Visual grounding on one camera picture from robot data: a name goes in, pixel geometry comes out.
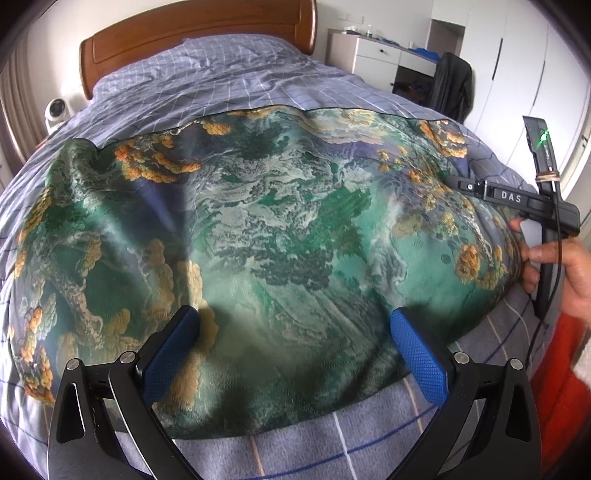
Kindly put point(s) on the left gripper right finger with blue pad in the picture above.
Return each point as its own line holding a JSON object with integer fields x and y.
{"x": 506, "y": 443}

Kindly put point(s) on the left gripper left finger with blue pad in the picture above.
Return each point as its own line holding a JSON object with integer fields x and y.
{"x": 82, "y": 442}

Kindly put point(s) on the person right hand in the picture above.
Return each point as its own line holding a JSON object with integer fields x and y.
{"x": 575, "y": 258}

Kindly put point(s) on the black phone on gripper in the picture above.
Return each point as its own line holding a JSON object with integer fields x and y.
{"x": 541, "y": 147}

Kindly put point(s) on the white wardrobe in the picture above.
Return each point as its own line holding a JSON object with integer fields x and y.
{"x": 522, "y": 67}

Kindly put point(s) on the black jacket on chair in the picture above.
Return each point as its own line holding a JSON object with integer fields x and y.
{"x": 452, "y": 92}

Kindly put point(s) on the white desk with drawers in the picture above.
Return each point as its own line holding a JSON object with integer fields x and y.
{"x": 378, "y": 64}

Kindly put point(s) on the white round fan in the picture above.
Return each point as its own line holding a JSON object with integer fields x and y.
{"x": 56, "y": 113}

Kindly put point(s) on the beige curtain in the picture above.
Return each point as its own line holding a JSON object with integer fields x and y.
{"x": 22, "y": 128}

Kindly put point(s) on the blue checked duvet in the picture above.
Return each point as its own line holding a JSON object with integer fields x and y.
{"x": 221, "y": 74}

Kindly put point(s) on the wooden headboard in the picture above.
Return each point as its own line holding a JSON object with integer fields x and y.
{"x": 153, "y": 31}

